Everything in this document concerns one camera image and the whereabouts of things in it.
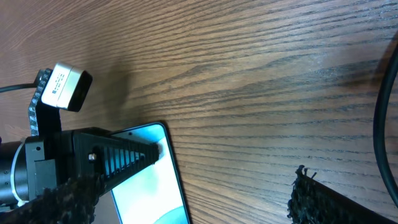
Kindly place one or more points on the smartphone with light blue screen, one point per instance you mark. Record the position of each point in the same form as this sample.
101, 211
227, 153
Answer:
155, 194

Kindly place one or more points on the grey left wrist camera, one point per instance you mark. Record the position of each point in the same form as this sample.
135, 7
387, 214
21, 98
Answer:
67, 87

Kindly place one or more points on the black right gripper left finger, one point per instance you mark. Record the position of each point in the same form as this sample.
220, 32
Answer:
72, 202

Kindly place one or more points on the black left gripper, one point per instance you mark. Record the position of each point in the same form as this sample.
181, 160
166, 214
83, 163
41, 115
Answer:
46, 162

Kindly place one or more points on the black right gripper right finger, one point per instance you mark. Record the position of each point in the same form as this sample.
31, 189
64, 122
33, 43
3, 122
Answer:
313, 202

